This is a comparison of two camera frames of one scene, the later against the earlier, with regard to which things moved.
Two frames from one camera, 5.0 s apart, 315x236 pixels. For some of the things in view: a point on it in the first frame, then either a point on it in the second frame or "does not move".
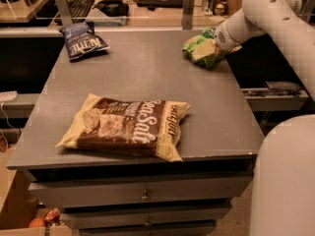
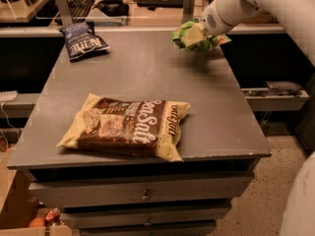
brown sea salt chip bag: [128, 126] does not move
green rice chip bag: [204, 49] to [203, 44]
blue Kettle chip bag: [82, 40] does not move
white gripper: [223, 38] to [214, 20]
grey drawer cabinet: [131, 196] does not move
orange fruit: [36, 222] does not move
